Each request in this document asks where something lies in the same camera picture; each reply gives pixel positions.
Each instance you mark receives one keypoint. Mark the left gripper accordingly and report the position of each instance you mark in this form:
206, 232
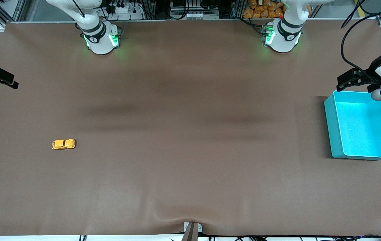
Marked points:
370, 76

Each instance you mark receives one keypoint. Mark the yellow beetle toy car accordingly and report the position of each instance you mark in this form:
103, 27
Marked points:
64, 144

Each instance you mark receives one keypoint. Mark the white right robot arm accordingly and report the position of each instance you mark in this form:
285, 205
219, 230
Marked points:
94, 28

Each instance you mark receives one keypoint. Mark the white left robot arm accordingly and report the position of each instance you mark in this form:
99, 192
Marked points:
286, 31

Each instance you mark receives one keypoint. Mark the teal plastic storage box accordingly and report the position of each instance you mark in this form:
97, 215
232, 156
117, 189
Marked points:
364, 129

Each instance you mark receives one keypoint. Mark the pile of orange toys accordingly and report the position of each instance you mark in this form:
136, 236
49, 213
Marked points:
264, 9

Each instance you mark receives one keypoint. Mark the white power strip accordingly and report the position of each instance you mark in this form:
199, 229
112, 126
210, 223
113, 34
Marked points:
123, 8

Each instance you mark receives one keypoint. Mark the brown table mat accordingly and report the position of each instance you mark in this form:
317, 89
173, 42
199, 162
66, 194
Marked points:
183, 134

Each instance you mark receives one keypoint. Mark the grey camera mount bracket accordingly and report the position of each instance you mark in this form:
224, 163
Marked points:
193, 231

